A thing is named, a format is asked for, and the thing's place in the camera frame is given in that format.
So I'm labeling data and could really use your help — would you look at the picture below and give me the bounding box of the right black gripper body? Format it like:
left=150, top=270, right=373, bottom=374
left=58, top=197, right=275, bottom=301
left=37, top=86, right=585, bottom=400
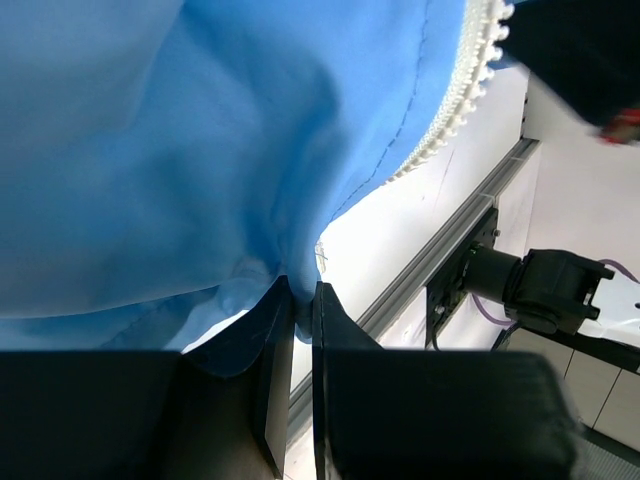
left=499, top=0, right=639, bottom=145

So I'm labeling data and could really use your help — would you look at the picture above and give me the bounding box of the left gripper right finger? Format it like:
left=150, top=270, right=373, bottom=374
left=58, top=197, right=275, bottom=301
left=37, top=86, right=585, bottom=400
left=312, top=283, right=583, bottom=479

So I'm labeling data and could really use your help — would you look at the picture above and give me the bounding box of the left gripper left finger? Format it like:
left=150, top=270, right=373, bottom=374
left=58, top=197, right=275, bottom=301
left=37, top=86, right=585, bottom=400
left=1, top=278, right=293, bottom=479

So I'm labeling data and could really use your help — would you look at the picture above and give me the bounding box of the light blue zip jacket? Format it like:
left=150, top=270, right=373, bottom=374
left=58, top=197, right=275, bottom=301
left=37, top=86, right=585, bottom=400
left=1, top=1, right=514, bottom=351

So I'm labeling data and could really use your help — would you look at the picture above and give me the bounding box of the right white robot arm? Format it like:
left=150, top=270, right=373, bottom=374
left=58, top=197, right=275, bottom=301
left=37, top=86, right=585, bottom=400
left=461, top=1, right=639, bottom=348

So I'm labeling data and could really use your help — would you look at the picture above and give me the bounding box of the front aluminium rail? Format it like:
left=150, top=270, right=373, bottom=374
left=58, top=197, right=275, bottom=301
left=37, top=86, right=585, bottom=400
left=287, top=137, right=541, bottom=416

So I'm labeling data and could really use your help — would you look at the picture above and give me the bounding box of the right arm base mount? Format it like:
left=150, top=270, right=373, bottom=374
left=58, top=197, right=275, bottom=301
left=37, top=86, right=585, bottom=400
left=425, top=207, right=498, bottom=348

